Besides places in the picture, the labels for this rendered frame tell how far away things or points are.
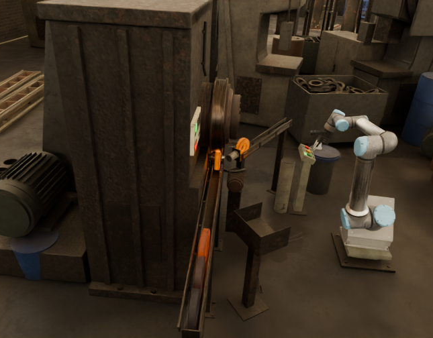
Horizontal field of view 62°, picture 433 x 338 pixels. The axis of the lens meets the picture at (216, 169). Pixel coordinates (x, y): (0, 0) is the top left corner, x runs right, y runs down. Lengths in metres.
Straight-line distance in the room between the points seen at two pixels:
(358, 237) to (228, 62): 2.97
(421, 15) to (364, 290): 3.51
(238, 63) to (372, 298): 3.33
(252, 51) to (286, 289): 3.18
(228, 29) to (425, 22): 2.40
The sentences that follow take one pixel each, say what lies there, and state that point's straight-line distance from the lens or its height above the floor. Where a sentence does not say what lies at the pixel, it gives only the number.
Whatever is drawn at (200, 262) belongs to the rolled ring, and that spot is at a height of 0.75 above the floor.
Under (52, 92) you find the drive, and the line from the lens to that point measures 2.85.
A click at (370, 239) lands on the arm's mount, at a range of 2.97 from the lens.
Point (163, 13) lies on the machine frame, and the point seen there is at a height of 1.75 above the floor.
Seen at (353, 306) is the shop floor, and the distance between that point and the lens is 2.72.
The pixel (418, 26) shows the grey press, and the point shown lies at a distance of 5.28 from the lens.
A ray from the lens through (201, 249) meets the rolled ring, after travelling 1.79.
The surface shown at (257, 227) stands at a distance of 2.15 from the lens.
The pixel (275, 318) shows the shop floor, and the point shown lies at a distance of 2.49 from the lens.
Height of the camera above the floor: 1.92
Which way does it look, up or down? 29 degrees down
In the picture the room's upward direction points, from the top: 3 degrees clockwise
